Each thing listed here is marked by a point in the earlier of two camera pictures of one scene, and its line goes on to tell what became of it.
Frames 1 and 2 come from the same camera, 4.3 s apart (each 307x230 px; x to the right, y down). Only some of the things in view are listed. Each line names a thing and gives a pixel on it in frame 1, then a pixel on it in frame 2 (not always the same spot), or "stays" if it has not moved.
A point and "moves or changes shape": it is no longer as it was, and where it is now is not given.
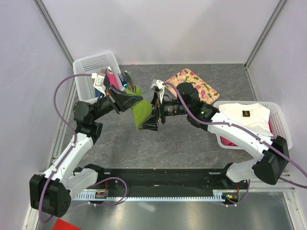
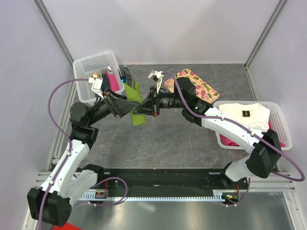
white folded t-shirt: (255, 116) stays
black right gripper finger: (151, 123) -> (142, 109)
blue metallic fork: (123, 80) moves or changes shape
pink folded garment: (228, 142) stays
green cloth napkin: (141, 111) moves or changes shape
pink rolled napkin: (112, 80) stays
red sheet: (61, 224) stays
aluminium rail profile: (257, 185) stays
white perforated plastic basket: (85, 90) stays
